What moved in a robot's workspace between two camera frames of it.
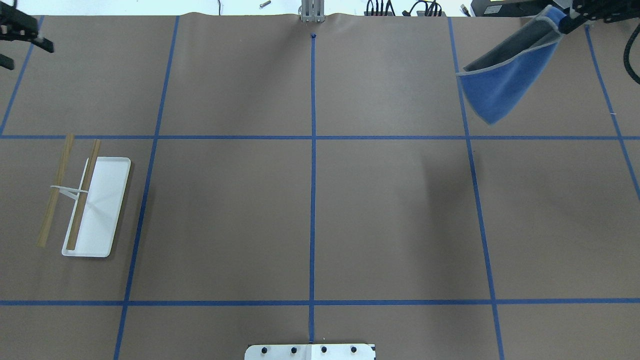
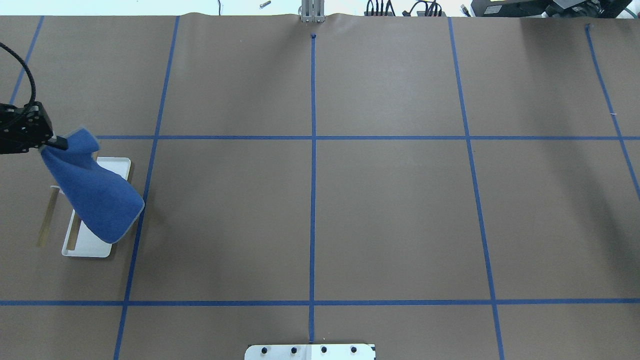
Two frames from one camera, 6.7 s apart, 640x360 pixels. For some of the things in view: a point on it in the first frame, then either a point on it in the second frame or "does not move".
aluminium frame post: [312, 10] does not move
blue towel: [499, 79] -> [104, 201]
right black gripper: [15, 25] -> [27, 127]
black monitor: [509, 8] does not move
